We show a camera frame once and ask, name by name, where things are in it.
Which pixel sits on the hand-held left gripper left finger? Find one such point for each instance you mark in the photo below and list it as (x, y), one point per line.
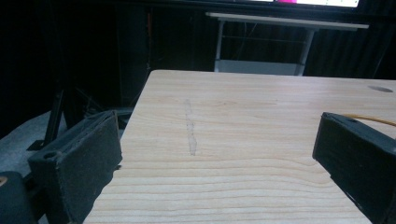
(77, 161)

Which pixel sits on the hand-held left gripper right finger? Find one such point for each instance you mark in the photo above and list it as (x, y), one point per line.
(358, 155)

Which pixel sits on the black metal stand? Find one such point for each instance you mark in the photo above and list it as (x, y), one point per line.
(53, 124)

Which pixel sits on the monitor screen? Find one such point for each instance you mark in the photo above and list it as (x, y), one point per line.
(314, 2)

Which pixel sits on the white metal-frame table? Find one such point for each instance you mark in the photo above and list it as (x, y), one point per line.
(264, 67)

